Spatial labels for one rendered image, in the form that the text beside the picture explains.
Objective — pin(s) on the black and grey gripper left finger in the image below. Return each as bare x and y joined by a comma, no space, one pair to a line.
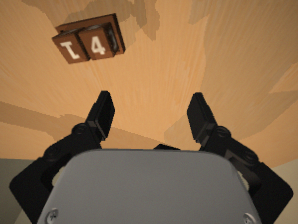
33,186

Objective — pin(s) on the brown number cube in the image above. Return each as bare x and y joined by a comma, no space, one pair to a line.
100,41
71,46

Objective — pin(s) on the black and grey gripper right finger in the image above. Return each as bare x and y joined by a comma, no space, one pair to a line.
268,191

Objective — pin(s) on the brown wooden tray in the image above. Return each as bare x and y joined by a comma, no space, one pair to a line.
94,21

